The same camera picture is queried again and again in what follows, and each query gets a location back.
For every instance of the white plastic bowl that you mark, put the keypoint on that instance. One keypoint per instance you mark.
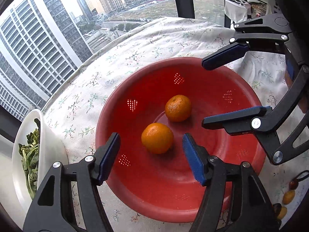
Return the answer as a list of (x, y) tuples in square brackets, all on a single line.
[(51, 150)]

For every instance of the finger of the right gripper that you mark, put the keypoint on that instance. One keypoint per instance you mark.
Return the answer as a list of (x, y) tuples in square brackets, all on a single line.
[(241, 48), (263, 122)]

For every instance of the brown longan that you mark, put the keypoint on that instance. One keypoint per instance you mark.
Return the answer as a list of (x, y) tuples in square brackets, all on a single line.
[(288, 197), (282, 213)]

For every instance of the dark purple plum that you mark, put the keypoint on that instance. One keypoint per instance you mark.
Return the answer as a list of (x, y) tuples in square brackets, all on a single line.
[(277, 207)]

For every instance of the red plastic colander basket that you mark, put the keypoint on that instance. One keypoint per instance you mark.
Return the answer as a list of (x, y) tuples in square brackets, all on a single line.
[(162, 186)]

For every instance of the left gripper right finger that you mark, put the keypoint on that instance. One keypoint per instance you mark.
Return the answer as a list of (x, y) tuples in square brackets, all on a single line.
[(250, 208)]

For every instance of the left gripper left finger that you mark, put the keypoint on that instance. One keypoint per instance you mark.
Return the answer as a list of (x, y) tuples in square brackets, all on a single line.
[(52, 207)]

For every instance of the orange mandarin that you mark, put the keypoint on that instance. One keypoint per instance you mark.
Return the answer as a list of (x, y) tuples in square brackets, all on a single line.
[(157, 138), (178, 108)]

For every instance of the orange mandarin top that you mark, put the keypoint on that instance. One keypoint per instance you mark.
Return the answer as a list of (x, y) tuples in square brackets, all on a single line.
[(178, 108)]

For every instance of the green leafy vegetables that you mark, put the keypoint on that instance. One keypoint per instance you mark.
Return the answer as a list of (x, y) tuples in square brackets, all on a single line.
[(30, 159)]

